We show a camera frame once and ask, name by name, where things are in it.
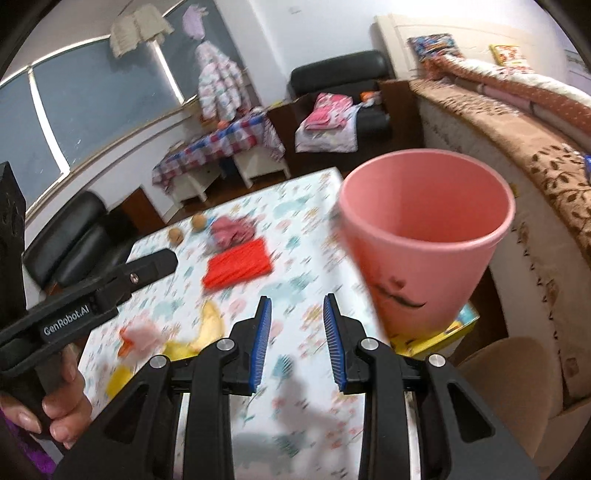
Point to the pink puffer jacket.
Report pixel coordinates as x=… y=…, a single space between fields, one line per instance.
x=221 y=78

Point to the maroon foil snack wrapper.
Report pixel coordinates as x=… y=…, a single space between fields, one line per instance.
x=233 y=230

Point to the black leather armchair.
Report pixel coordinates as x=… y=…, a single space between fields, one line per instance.
x=69 y=240
x=341 y=74

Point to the orange floral quilt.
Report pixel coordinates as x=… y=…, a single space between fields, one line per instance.
x=531 y=92

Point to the large yellow wrapper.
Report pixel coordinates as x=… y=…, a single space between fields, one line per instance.
x=207 y=318

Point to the brown walnut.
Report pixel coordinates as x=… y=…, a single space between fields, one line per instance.
x=176 y=235
x=199 y=222

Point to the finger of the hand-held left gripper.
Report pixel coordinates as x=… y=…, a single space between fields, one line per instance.
x=152 y=267

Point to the red foam fruit net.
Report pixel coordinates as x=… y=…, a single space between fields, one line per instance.
x=238 y=265

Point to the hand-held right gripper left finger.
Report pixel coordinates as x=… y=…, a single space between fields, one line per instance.
x=261 y=350

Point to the bed with floral bedding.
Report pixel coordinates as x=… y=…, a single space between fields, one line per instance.
x=521 y=277

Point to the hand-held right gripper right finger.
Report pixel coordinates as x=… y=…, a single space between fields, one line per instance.
x=333 y=346

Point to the blue-grey window blind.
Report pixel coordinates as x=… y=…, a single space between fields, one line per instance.
x=184 y=69
x=27 y=138
x=106 y=101

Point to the yellow floral pillow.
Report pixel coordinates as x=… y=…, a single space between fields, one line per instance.
x=508 y=55

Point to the pink hat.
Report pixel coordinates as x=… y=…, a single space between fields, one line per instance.
x=194 y=23

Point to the pink plastic bucket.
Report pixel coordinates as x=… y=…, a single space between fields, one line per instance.
x=415 y=277

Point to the person's left hand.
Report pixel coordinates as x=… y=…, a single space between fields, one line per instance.
x=69 y=410

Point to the floral bear print tablecloth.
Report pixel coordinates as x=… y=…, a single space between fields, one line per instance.
x=295 y=230

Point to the small orange box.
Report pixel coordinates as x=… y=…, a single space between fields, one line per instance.
x=369 y=96

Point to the brown leaf pattern blanket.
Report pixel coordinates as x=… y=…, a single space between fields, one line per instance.
x=545 y=166

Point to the white desk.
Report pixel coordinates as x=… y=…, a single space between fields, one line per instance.
x=254 y=164

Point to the colourful book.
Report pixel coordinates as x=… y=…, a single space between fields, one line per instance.
x=434 y=339

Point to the orange peel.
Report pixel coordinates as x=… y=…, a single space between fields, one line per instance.
x=124 y=346

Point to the colourful cartoon pillow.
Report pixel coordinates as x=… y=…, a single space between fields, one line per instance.
x=434 y=45

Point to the tan fabric stool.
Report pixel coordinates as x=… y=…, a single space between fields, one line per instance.
x=508 y=383

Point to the dark wooden side cabinet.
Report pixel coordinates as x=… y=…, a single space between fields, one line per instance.
x=143 y=207

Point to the plaid tablecloth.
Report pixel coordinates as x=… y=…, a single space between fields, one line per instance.
x=207 y=145

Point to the blue white packet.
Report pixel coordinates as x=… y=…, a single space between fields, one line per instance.
x=587 y=164

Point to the beige hanging jacket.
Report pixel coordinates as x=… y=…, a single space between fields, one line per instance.
x=138 y=25

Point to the cream bed headboard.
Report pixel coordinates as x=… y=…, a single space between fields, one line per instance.
x=461 y=32

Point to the pink folded clothes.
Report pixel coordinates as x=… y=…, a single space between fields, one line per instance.
x=325 y=113

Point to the clear plastic wrapper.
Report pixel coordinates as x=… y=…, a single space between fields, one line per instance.
x=141 y=334

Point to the white printed cloth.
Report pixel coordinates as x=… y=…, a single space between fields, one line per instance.
x=323 y=141

